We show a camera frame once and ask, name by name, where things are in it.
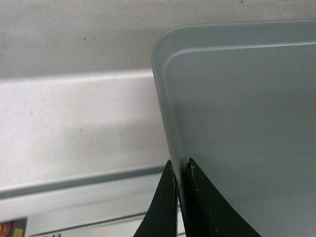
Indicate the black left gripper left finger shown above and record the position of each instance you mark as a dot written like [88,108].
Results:
[161,217]

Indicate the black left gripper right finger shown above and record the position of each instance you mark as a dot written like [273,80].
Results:
[206,213]

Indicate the white upper shelf board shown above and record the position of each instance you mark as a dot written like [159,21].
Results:
[81,155]

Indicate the grey rectangular serving tray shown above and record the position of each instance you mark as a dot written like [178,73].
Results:
[240,99]

